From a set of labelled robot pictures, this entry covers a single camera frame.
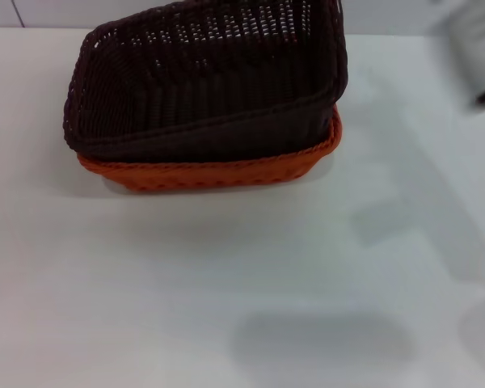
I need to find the orange woven plastic basket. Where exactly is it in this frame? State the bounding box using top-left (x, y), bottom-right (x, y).
top-left (76, 103), bottom-right (344, 194)

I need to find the dark brown woven basket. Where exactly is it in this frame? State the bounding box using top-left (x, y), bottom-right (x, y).
top-left (62, 0), bottom-right (348, 163)

